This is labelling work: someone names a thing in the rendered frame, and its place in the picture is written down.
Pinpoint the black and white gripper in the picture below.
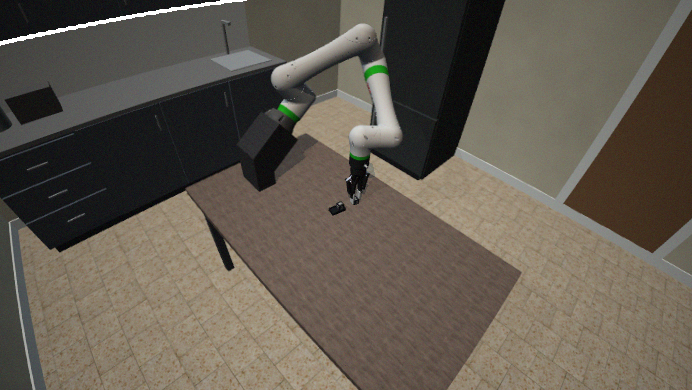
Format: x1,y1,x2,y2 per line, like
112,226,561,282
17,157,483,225
345,167,370,204

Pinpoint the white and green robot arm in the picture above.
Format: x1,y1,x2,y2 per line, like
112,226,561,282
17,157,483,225
264,24,403,170

